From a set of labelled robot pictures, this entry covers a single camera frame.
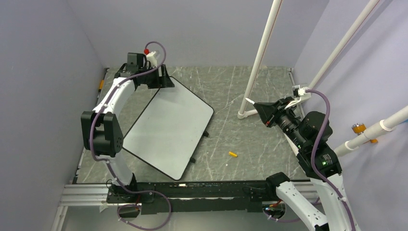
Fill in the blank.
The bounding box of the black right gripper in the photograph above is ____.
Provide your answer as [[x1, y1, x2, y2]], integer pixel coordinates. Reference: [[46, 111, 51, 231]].
[[254, 95, 307, 149]]

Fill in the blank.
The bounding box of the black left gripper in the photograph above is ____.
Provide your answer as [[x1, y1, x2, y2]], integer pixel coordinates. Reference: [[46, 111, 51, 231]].
[[140, 64, 175, 90]]

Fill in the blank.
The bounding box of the white whiteboard black frame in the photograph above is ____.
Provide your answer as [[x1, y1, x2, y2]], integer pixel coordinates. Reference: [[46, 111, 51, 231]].
[[123, 77, 214, 180]]

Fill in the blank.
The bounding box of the yellow marker cap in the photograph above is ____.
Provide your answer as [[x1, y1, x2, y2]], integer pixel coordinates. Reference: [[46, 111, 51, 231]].
[[229, 152, 238, 158]]

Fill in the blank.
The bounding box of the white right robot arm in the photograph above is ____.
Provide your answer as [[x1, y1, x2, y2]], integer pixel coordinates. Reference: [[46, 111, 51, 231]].
[[253, 97, 360, 231]]

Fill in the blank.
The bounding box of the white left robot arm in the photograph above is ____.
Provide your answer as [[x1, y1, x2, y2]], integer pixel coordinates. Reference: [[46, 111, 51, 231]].
[[81, 49, 175, 202]]

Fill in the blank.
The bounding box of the orange-black screwdriver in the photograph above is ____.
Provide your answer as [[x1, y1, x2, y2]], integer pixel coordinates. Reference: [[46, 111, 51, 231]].
[[98, 79, 104, 93]]

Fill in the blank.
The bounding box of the orange clamp on pipe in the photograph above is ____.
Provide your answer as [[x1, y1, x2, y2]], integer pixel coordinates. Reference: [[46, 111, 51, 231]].
[[351, 123, 367, 135]]

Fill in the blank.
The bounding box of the white PVC pipe frame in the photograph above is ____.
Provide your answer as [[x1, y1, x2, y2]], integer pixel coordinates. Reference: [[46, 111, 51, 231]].
[[237, 0, 380, 119]]

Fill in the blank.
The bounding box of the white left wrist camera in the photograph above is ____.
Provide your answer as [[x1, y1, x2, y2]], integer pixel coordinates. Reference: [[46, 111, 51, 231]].
[[144, 48, 160, 68]]

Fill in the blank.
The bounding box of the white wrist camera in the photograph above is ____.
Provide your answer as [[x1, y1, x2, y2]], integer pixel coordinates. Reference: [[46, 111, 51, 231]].
[[144, 48, 160, 68], [285, 85, 311, 109]]

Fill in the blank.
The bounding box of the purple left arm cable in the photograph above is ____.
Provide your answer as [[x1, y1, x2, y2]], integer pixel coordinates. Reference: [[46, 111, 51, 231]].
[[89, 41, 173, 231]]

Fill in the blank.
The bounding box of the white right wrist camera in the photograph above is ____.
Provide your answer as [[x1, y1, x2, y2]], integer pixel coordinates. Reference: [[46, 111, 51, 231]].
[[285, 85, 311, 109]]

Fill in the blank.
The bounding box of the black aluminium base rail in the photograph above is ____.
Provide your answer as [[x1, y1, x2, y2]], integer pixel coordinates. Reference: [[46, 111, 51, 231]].
[[59, 180, 322, 214]]

